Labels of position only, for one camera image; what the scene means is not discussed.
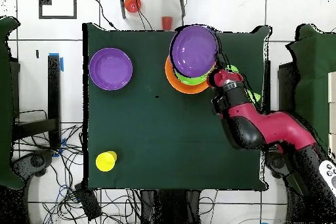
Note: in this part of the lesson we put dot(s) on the neighbouring green table cloth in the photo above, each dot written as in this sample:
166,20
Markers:
5,103
312,76

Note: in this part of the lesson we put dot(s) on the black post stand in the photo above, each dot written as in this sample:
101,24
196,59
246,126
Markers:
54,90

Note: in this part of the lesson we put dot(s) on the black square frame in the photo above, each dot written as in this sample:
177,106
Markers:
74,3

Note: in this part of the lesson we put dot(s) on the white boxes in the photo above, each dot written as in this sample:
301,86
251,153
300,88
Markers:
332,103

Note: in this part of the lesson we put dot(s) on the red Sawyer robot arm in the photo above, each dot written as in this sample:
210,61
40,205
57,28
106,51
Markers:
275,126

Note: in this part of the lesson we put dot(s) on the small orange bowl on floor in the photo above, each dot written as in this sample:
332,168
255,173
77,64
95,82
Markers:
132,3

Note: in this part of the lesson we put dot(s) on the purple bowl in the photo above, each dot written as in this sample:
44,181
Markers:
110,58
194,50

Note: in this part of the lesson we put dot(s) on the black box on floor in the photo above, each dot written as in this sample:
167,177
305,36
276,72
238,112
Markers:
89,203

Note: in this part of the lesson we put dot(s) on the small green bowl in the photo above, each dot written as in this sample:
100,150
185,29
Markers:
233,68

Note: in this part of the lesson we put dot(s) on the large green bowl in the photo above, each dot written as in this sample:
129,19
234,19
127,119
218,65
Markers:
194,80

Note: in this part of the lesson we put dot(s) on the grey black machine base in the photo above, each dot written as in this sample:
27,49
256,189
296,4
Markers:
274,162
34,161

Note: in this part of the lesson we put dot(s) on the yellow cup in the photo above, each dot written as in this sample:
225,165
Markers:
104,162

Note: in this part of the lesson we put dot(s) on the large orange bowl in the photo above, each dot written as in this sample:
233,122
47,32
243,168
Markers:
178,84

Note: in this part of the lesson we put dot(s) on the red cup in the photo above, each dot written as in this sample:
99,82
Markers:
167,23

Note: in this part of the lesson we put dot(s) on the green cup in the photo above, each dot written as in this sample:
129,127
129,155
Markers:
256,95

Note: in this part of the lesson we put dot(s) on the grey camera stand legs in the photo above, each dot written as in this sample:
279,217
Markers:
122,3

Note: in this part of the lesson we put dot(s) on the dark green tablecloth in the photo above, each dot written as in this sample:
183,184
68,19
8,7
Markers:
157,142

